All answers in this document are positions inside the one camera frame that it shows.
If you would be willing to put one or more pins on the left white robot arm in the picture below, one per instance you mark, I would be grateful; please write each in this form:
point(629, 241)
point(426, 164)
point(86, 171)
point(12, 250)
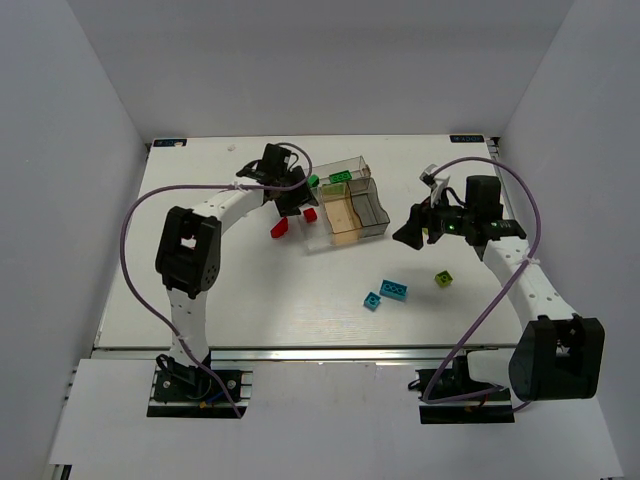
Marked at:
point(189, 254)

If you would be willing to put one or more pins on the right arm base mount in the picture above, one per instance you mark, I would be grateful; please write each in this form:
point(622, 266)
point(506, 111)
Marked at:
point(458, 400)

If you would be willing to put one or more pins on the left blue table label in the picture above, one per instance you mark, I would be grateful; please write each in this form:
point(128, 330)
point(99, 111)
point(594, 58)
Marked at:
point(169, 142)

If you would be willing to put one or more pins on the red square lego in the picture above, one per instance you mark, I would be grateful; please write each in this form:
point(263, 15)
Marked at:
point(310, 215)

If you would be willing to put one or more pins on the grey smoky container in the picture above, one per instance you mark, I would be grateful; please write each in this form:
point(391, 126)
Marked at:
point(373, 218)

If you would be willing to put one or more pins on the amber transparent container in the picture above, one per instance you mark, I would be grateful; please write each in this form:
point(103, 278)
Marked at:
point(343, 221)

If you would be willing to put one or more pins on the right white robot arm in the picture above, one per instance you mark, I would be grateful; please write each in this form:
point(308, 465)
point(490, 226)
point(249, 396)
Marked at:
point(559, 353)

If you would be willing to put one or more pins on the long clear smoky container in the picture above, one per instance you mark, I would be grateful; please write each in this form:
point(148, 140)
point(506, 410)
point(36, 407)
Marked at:
point(357, 166)

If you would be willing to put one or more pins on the small green number lego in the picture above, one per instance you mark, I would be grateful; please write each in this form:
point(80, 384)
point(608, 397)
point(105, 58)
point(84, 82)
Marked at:
point(313, 181)

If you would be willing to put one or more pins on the lime lego near front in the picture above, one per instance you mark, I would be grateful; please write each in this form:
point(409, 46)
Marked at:
point(443, 279)

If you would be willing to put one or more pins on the right blue table label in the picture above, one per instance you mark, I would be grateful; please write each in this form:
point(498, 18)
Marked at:
point(467, 138)

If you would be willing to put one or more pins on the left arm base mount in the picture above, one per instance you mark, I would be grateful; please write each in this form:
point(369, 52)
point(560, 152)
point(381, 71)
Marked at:
point(179, 391)

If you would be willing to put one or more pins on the blue table label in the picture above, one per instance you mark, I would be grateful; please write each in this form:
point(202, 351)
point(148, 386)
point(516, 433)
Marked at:
point(169, 142)
point(467, 138)

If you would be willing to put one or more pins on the red curved lego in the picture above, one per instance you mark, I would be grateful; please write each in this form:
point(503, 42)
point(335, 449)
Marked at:
point(280, 229)

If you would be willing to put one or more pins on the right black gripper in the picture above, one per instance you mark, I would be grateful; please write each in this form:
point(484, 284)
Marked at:
point(426, 225)

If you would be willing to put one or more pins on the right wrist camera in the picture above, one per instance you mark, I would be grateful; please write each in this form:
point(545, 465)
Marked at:
point(436, 184)

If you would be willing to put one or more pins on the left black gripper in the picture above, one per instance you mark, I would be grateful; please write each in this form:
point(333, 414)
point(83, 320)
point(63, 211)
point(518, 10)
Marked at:
point(295, 196)

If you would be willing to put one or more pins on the cyan long lego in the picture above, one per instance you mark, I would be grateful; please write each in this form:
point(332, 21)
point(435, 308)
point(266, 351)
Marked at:
point(393, 290)

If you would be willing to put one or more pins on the cyan small lego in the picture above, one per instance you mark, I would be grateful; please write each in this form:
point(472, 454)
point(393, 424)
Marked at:
point(372, 301)

